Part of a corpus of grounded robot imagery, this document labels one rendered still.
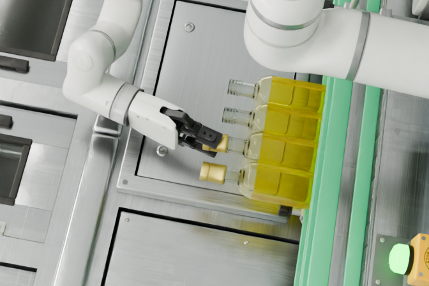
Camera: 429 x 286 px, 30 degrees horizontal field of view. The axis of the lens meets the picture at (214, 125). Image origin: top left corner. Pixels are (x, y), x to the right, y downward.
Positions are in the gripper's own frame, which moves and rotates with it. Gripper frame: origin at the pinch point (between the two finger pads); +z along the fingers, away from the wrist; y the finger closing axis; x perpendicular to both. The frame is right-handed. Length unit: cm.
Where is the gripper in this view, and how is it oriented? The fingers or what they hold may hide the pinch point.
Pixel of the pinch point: (209, 142)
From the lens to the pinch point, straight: 145.2
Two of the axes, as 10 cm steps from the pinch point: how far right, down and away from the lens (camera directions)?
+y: 0.6, -3.9, -9.2
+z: 9.0, 4.1, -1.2
